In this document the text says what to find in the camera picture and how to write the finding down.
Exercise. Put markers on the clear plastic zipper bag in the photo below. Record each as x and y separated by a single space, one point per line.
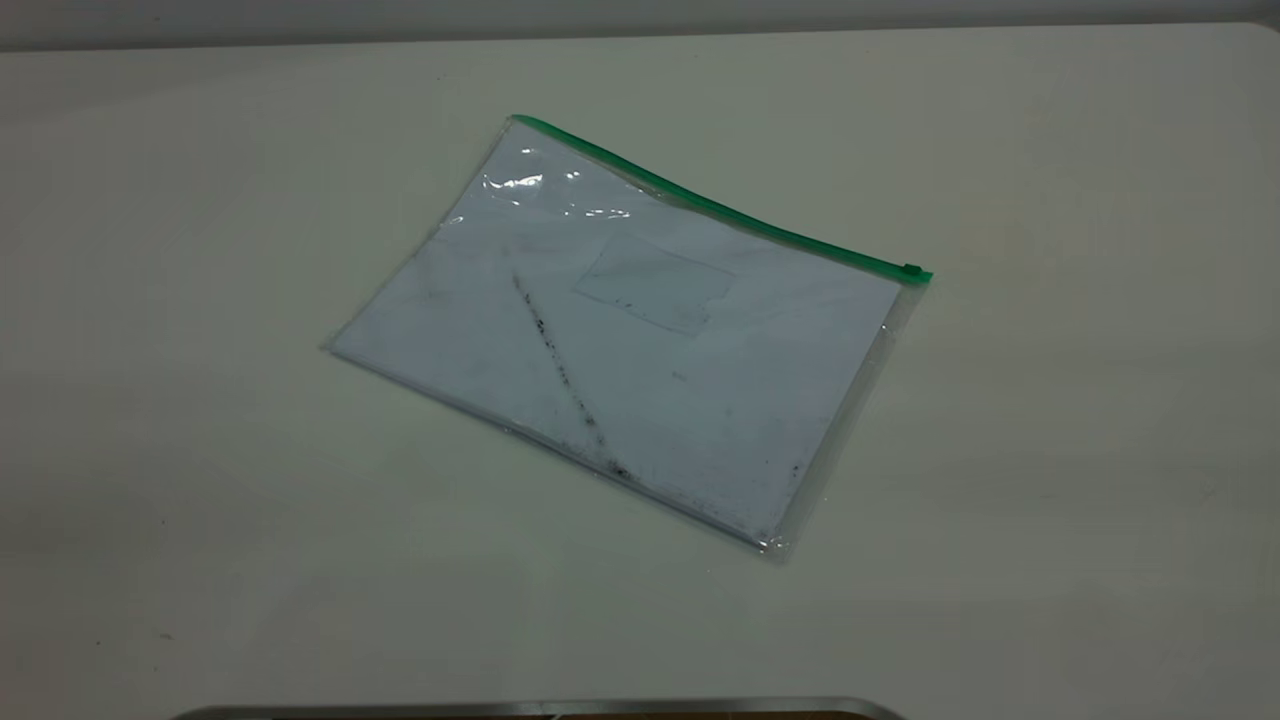
640 340

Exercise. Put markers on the white paper stack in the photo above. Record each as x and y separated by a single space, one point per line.
650 350

